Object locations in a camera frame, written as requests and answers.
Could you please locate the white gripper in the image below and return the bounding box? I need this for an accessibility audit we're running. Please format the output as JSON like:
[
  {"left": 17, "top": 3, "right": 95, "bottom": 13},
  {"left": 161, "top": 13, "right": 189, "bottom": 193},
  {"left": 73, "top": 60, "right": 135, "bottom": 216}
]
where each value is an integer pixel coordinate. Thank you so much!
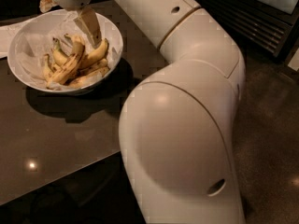
[{"left": 39, "top": 0, "right": 102, "bottom": 48}]

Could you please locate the long spotted banana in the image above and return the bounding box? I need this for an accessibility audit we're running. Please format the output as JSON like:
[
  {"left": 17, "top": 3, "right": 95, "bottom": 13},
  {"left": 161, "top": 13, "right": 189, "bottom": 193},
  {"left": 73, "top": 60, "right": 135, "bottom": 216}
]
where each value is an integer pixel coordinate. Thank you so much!
[{"left": 47, "top": 34, "right": 85, "bottom": 88}]

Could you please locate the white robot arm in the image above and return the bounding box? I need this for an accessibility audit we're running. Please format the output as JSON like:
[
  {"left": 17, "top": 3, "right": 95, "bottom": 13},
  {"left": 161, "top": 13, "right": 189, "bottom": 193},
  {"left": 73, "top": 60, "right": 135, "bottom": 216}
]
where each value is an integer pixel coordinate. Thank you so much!
[{"left": 115, "top": 0, "right": 246, "bottom": 224}]

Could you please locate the white bowl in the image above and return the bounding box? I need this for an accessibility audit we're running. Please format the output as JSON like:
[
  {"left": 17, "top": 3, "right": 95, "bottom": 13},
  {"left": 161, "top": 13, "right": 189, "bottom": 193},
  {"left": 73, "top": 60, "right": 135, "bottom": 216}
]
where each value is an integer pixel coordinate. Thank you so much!
[{"left": 7, "top": 9, "right": 123, "bottom": 95}]

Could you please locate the green tipped banana left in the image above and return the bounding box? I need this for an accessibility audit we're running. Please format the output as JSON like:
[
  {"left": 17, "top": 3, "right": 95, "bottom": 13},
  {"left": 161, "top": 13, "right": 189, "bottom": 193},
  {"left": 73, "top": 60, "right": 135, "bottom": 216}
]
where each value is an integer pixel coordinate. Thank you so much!
[{"left": 52, "top": 38, "right": 68, "bottom": 65}]

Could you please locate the yellow banana upper right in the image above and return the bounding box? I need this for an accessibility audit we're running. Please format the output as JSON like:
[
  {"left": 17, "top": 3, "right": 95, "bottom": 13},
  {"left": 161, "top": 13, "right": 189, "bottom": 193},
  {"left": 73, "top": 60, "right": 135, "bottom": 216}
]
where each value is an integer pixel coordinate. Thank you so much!
[{"left": 79, "top": 38, "right": 109, "bottom": 69}]

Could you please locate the small banana far left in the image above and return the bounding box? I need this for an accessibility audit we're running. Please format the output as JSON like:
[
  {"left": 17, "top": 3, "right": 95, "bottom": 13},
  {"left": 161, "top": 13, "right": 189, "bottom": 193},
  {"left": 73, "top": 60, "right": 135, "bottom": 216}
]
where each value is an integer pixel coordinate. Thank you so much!
[{"left": 43, "top": 54, "right": 53, "bottom": 81}]

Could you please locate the banana middle right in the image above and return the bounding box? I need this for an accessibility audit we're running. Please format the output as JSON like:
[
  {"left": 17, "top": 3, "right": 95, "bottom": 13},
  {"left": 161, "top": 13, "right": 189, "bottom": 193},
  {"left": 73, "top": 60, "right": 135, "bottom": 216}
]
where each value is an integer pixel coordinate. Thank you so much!
[{"left": 78, "top": 59, "right": 110, "bottom": 76}]

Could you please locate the banana bottom right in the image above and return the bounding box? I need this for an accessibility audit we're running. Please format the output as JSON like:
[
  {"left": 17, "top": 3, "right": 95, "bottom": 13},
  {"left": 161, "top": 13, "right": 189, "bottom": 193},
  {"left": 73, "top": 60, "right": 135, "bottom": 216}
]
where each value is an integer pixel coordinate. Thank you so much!
[{"left": 68, "top": 66, "right": 109, "bottom": 89}]

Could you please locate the white cloth on table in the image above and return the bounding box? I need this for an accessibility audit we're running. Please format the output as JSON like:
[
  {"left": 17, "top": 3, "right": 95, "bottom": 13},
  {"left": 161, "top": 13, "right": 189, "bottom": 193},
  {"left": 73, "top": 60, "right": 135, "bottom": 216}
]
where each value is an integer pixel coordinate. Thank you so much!
[{"left": 0, "top": 19, "right": 31, "bottom": 59}]

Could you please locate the black louvered appliance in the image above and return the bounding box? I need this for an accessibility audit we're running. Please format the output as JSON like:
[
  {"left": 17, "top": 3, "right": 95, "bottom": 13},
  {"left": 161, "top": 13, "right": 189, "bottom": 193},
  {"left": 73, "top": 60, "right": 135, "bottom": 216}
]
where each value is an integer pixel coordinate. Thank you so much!
[{"left": 197, "top": 0, "right": 299, "bottom": 61}]

